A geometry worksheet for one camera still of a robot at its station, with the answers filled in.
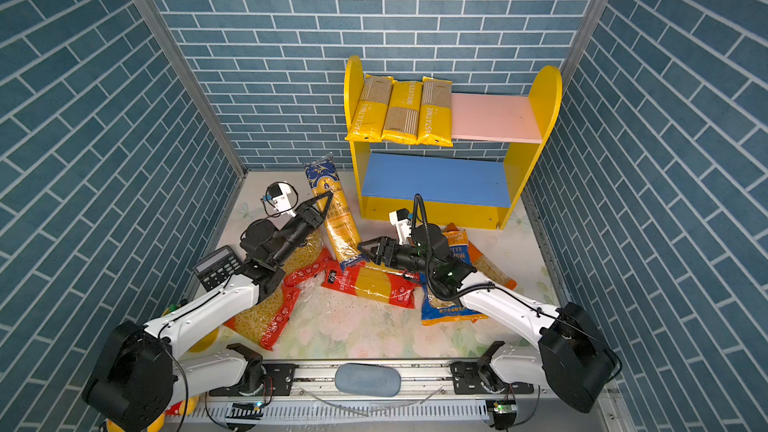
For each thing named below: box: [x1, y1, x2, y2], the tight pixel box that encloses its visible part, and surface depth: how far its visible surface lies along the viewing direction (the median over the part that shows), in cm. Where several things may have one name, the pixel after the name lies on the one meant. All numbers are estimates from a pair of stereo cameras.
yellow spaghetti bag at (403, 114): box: [381, 80, 423, 145], surface depth 78 cm
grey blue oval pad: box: [334, 363, 402, 397], surface depth 73 cm
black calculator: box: [192, 245, 242, 292], surface depth 93 cm
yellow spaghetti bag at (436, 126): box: [416, 76, 453, 147], surface depth 78 cm
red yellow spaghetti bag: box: [322, 259, 419, 309], surface depth 89 cm
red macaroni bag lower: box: [224, 271, 301, 351], surface depth 80 cm
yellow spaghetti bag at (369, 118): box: [345, 74, 394, 143], surface depth 79 cm
